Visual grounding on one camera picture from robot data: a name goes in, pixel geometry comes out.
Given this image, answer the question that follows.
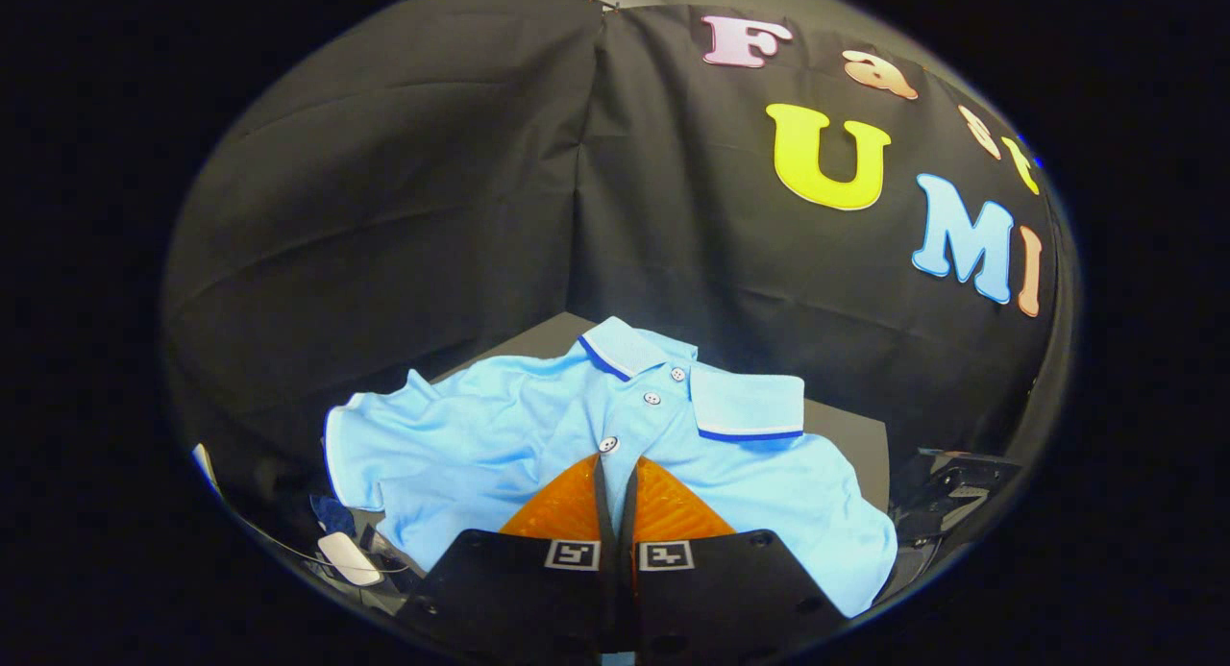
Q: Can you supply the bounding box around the small white oval device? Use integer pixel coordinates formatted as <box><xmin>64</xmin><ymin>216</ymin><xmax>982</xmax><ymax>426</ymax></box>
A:
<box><xmin>317</xmin><ymin>531</ymin><xmax>383</xmax><ymax>587</ymax></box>

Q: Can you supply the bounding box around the thin cable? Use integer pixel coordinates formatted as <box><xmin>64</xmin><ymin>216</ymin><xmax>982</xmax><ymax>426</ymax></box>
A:
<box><xmin>231</xmin><ymin>510</ymin><xmax>412</xmax><ymax>579</ymax></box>

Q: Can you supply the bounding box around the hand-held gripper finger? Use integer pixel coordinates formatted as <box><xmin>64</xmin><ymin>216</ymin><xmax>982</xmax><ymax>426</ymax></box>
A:
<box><xmin>619</xmin><ymin>455</ymin><xmax>849</xmax><ymax>661</ymax></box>
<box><xmin>394</xmin><ymin>453</ymin><xmax>620</xmax><ymax>663</ymax></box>

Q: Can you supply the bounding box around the grey cabinet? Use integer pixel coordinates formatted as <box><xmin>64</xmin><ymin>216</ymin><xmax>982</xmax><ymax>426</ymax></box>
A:
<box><xmin>432</xmin><ymin>310</ymin><xmax>891</xmax><ymax>515</ymax></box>

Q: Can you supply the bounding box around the black backdrop cloth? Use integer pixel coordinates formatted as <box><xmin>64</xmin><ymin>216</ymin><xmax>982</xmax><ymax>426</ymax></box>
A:
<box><xmin>161</xmin><ymin>0</ymin><xmax>1077</xmax><ymax>552</ymax></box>

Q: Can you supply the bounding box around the light blue polo shirt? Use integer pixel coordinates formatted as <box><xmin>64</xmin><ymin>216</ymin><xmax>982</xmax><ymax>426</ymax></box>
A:
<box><xmin>324</xmin><ymin>315</ymin><xmax>899</xmax><ymax>619</ymax></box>

